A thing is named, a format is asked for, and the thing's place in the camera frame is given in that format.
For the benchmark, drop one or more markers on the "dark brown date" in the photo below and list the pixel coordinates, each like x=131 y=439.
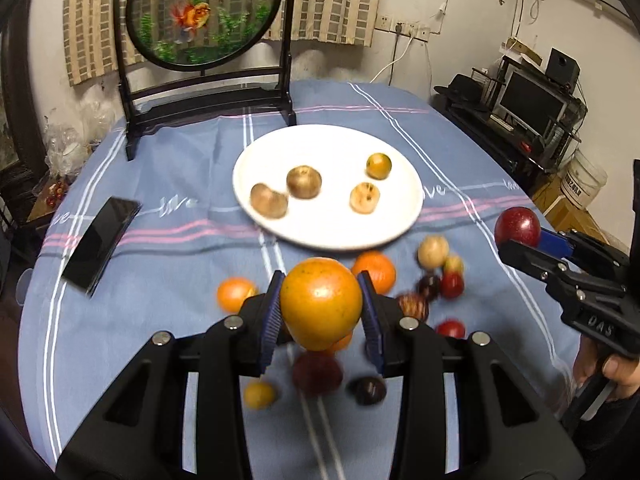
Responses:
x=367 y=390

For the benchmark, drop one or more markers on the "blue striped tablecloth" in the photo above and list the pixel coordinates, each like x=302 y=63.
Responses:
x=191 y=234

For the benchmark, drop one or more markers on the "small yellow kumquat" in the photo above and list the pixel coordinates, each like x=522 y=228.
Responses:
x=260 y=395

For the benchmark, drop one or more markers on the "beige small potato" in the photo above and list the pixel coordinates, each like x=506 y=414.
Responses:
x=433 y=252

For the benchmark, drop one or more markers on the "black desk shelf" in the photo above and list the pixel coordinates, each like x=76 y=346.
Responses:
x=526 y=157

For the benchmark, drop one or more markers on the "small orange tangerine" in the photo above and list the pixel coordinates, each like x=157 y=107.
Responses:
x=232 y=293

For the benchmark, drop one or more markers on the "white plastic bucket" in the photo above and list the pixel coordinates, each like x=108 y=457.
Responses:
x=582 y=180

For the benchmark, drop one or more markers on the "brown round longan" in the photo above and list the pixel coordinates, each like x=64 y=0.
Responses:
x=304 y=182

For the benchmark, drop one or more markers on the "red cherry tomato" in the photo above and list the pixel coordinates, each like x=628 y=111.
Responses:
x=452 y=285
x=451 y=328

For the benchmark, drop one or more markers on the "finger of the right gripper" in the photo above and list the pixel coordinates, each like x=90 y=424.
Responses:
x=550 y=270
x=581 y=249

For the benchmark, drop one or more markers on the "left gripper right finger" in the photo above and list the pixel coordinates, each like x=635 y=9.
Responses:
x=466 y=411

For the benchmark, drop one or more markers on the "right hand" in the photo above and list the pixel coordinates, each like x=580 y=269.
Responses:
x=623 y=372

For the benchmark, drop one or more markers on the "goldfish round screen stand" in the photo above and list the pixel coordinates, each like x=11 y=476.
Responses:
x=155 y=94

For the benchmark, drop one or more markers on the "large orange persimmon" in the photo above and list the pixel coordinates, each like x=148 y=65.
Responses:
x=320 y=302

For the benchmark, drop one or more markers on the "small yellow-green orange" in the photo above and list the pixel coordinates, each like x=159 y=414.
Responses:
x=378 y=166

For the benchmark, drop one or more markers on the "striped beige curtain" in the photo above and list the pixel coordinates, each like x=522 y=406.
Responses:
x=100 y=34

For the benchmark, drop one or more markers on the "computer monitor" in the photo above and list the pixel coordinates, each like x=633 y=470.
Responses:
x=530 y=103

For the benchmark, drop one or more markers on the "black smartphone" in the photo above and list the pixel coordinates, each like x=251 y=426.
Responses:
x=89 y=258

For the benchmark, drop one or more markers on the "white oval plate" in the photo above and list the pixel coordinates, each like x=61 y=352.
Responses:
x=339 y=154

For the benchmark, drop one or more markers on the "wall power strip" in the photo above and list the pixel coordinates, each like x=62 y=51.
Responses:
x=416 y=30

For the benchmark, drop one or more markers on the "pale tan longan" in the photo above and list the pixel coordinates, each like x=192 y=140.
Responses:
x=364 y=198

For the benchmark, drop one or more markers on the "dark purple grape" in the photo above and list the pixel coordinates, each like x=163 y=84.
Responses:
x=429 y=287

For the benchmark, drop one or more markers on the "dark red plum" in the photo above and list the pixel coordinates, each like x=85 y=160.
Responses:
x=520 y=224

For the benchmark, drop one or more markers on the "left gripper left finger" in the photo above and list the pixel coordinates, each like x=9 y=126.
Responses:
x=175 y=410

